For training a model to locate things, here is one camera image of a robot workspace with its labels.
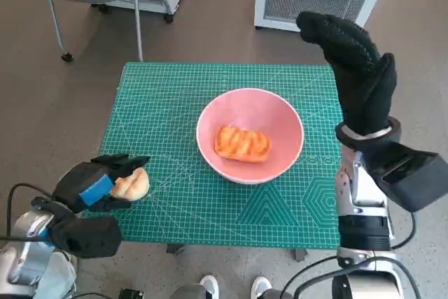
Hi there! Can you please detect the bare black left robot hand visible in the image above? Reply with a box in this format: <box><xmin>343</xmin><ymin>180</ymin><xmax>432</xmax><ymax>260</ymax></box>
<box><xmin>52</xmin><ymin>153</ymin><xmax>151</xmax><ymax>214</ymax></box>

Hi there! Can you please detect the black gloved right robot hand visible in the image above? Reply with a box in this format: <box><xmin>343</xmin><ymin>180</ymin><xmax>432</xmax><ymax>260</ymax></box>
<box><xmin>295</xmin><ymin>11</ymin><xmax>398</xmax><ymax>138</ymax></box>

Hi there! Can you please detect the round toy bread bun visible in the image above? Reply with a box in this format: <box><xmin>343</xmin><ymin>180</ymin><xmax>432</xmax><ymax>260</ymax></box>
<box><xmin>111</xmin><ymin>167</ymin><xmax>151</xmax><ymax>202</ymax></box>

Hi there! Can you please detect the pink bowl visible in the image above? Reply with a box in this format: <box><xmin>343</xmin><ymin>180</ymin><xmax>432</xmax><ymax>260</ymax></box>
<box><xmin>195</xmin><ymin>88</ymin><xmax>305</xmax><ymax>185</ymax></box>

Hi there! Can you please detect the rectangular striped toy bread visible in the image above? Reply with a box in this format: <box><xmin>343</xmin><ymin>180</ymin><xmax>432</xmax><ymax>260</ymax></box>
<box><xmin>213</xmin><ymin>124</ymin><xmax>273</xmax><ymax>163</ymax></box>

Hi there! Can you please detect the person's leg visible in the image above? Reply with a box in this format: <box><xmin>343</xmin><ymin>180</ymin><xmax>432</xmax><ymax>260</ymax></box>
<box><xmin>0</xmin><ymin>251</ymin><xmax>78</xmax><ymax>299</ymax></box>

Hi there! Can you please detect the green cutting mat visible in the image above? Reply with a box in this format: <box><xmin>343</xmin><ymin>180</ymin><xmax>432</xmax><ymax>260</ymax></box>
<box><xmin>100</xmin><ymin>62</ymin><xmax>343</xmax><ymax>246</ymax></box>

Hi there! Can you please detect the black cylindrical robot part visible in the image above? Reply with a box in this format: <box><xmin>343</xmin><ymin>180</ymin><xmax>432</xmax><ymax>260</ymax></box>
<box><xmin>118</xmin><ymin>288</ymin><xmax>145</xmax><ymax>299</ymax></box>

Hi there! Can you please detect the white shoe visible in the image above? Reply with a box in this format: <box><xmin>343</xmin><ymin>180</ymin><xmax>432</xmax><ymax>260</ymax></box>
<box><xmin>199</xmin><ymin>274</ymin><xmax>220</xmax><ymax>299</ymax></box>
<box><xmin>251</xmin><ymin>276</ymin><xmax>270</xmax><ymax>299</ymax></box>

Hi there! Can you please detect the silver metal pole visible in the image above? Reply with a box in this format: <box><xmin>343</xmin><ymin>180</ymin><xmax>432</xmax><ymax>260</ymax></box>
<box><xmin>131</xmin><ymin>0</ymin><xmax>144</xmax><ymax>62</ymax></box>

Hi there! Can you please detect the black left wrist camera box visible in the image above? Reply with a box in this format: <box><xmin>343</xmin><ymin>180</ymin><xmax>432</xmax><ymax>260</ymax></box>
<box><xmin>48</xmin><ymin>215</ymin><xmax>123</xmax><ymax>260</ymax></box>

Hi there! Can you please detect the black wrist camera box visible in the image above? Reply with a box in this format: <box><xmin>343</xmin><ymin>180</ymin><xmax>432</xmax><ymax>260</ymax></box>
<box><xmin>48</xmin><ymin>215</ymin><xmax>123</xmax><ymax>260</ymax></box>
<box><xmin>367</xmin><ymin>141</ymin><xmax>448</xmax><ymax>213</ymax></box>

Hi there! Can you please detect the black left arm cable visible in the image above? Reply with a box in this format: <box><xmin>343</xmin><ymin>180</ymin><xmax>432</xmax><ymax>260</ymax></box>
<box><xmin>0</xmin><ymin>183</ymin><xmax>57</xmax><ymax>243</ymax></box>

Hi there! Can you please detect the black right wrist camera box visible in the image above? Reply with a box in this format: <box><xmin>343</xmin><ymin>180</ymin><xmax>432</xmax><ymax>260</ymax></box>
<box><xmin>367</xmin><ymin>141</ymin><xmax>448</xmax><ymax>213</ymax></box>

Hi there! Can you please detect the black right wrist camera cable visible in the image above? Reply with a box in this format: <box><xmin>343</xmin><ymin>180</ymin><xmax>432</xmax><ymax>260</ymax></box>
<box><xmin>391</xmin><ymin>209</ymin><xmax>417</xmax><ymax>251</ymax></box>

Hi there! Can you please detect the black right arm cable loop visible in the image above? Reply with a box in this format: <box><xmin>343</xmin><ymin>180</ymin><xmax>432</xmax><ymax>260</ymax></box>
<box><xmin>292</xmin><ymin>255</ymin><xmax>423</xmax><ymax>299</ymax></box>

